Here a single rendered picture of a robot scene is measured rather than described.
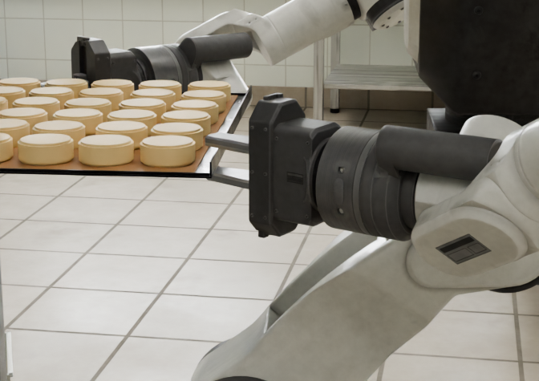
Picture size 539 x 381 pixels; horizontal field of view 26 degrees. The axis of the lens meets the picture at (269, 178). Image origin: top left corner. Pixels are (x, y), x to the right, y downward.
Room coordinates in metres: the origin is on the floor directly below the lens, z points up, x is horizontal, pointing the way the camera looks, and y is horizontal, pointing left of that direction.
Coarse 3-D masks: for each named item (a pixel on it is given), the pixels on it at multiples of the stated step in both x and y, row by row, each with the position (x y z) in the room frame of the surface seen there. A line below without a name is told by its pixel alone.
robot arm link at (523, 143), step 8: (536, 120) 0.81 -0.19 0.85; (528, 128) 0.81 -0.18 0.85; (536, 128) 0.80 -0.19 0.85; (528, 136) 0.80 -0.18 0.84; (536, 136) 0.79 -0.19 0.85; (520, 144) 0.81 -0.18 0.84; (528, 144) 0.80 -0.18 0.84; (536, 144) 0.79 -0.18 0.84; (520, 152) 0.80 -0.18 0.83; (528, 152) 0.80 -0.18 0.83; (536, 152) 0.79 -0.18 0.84; (520, 160) 0.80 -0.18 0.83; (528, 160) 0.79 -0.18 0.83; (536, 160) 0.79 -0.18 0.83; (528, 168) 0.80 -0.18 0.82; (536, 168) 0.79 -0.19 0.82; (528, 176) 0.80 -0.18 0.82; (536, 176) 0.79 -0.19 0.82; (536, 184) 0.79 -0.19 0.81
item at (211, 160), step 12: (240, 96) 1.38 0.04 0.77; (240, 108) 1.24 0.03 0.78; (228, 120) 1.23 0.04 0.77; (228, 132) 1.12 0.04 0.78; (204, 156) 1.06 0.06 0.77; (216, 156) 1.02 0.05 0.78; (0, 168) 1.00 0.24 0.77; (12, 168) 1.00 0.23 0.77; (24, 168) 1.00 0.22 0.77; (36, 168) 1.00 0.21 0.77; (204, 168) 1.02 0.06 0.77; (216, 168) 1.02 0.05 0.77
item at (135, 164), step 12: (228, 108) 1.30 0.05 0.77; (216, 132) 1.17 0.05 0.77; (204, 144) 1.11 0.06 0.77; (12, 156) 1.05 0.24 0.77; (48, 168) 1.01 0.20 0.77; (60, 168) 1.01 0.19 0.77; (72, 168) 1.01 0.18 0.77; (84, 168) 1.01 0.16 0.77; (96, 168) 1.01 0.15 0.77; (108, 168) 1.01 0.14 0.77; (120, 168) 1.01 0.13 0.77; (132, 168) 1.01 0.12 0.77; (144, 168) 1.01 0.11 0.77; (156, 168) 1.01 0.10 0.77; (168, 168) 1.01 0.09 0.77; (180, 168) 1.01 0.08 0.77; (192, 168) 1.01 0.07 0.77
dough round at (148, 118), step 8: (112, 112) 1.17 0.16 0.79; (120, 112) 1.17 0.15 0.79; (128, 112) 1.17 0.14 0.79; (136, 112) 1.17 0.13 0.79; (144, 112) 1.17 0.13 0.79; (152, 112) 1.17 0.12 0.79; (112, 120) 1.15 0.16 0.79; (120, 120) 1.14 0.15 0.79; (128, 120) 1.14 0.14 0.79; (136, 120) 1.14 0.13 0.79; (144, 120) 1.14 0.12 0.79; (152, 120) 1.15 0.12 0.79
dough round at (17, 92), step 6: (0, 90) 1.30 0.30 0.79; (6, 90) 1.30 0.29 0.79; (12, 90) 1.30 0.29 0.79; (18, 90) 1.30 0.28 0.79; (24, 90) 1.31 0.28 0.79; (6, 96) 1.28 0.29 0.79; (12, 96) 1.28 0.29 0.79; (18, 96) 1.29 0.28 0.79; (24, 96) 1.30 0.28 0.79; (12, 102) 1.28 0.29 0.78
